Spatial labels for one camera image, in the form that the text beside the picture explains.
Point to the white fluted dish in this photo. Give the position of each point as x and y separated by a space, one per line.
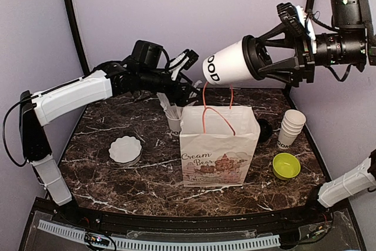
126 150

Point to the white paper bag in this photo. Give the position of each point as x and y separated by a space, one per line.
217 144

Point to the stack of white paper cups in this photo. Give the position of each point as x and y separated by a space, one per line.
291 126

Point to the green bowl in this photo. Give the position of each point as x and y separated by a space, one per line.
286 166

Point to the stack of black lids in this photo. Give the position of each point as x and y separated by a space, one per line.
266 130

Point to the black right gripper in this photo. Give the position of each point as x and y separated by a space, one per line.
305 54

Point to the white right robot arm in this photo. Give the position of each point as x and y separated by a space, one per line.
333 69

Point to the paper cup holding straws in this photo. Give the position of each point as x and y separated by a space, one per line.
174 120

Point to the left black frame post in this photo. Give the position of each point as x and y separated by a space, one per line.
77 40

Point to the white cable duct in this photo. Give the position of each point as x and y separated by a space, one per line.
157 241

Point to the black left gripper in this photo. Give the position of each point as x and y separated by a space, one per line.
181 100

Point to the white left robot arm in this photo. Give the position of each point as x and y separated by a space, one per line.
137 72

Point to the bundle of wrapped straws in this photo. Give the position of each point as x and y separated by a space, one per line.
171 109

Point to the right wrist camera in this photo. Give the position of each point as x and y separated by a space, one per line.
296 20

